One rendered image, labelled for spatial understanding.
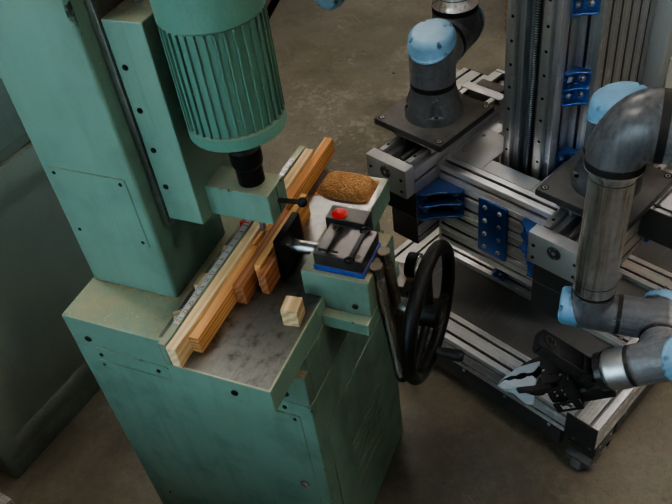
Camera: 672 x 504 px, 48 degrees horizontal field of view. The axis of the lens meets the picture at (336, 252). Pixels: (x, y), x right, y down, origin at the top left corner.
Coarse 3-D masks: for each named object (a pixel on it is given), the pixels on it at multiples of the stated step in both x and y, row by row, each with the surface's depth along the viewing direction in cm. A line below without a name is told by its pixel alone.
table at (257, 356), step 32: (384, 192) 165; (320, 224) 158; (288, 288) 145; (256, 320) 140; (320, 320) 144; (352, 320) 142; (192, 352) 136; (224, 352) 135; (256, 352) 135; (288, 352) 134; (192, 384) 137; (224, 384) 132; (256, 384) 129; (288, 384) 135
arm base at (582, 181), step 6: (582, 156) 166; (576, 162) 169; (582, 162) 165; (576, 168) 169; (582, 168) 165; (576, 174) 169; (582, 174) 165; (588, 174) 164; (576, 180) 167; (582, 180) 166; (636, 180) 163; (642, 180) 165; (576, 186) 168; (582, 186) 166; (636, 186) 164; (582, 192) 167; (636, 192) 165
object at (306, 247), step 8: (296, 216) 146; (288, 224) 144; (296, 224) 147; (280, 232) 143; (288, 232) 144; (296, 232) 147; (280, 240) 141; (288, 240) 144; (296, 240) 146; (304, 240) 146; (280, 248) 142; (288, 248) 145; (296, 248) 145; (304, 248) 145; (312, 248) 144; (280, 256) 143; (288, 256) 146; (296, 256) 149; (280, 264) 145; (288, 264) 147; (280, 272) 147; (288, 272) 147
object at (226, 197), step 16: (224, 176) 145; (272, 176) 144; (208, 192) 145; (224, 192) 143; (240, 192) 141; (256, 192) 141; (272, 192) 141; (224, 208) 146; (240, 208) 144; (256, 208) 142; (272, 208) 142
